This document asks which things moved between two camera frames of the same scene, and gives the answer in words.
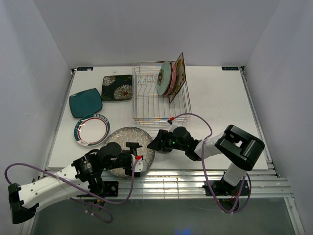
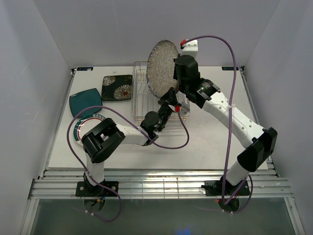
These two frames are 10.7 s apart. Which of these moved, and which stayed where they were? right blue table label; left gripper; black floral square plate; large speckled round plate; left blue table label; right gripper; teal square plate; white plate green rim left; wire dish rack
Moved: left gripper; large speckled round plate; right gripper
Stayed: teal square plate; white plate green rim left; right blue table label; black floral square plate; left blue table label; wire dish rack
